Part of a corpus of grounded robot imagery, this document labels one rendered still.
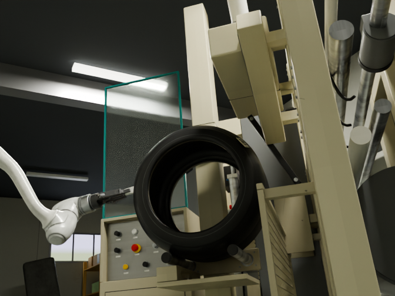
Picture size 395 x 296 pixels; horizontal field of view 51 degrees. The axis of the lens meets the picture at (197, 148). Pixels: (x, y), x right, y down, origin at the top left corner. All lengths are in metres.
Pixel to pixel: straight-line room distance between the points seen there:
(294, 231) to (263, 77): 0.72
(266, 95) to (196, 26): 0.96
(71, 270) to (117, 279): 7.98
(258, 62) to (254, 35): 0.13
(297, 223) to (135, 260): 1.03
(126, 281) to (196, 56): 1.37
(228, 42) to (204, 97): 0.69
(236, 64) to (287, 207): 0.70
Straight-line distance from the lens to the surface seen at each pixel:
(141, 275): 2.51
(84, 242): 10.68
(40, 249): 10.48
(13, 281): 10.32
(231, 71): 1.84
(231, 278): 1.68
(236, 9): 2.77
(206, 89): 2.40
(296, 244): 1.97
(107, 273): 2.61
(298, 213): 1.99
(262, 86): 1.82
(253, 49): 1.69
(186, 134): 1.86
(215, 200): 2.14
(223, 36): 1.78
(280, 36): 1.71
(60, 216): 1.99
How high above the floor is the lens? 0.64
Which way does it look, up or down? 23 degrees up
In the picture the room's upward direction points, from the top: 4 degrees counter-clockwise
